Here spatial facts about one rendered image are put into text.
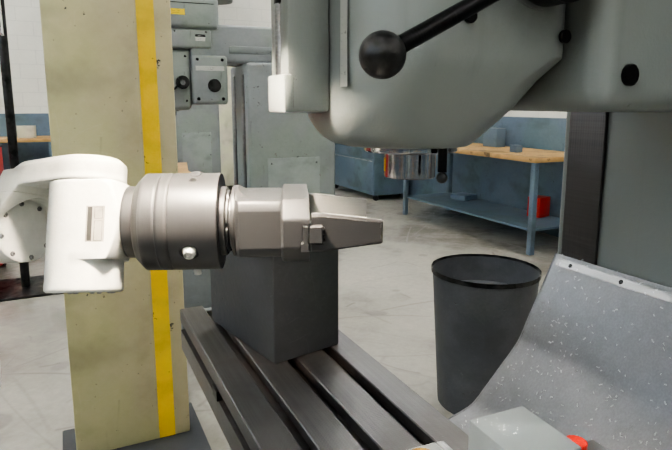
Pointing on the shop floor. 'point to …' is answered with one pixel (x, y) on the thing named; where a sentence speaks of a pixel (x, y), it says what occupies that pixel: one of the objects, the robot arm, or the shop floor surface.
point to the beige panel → (118, 405)
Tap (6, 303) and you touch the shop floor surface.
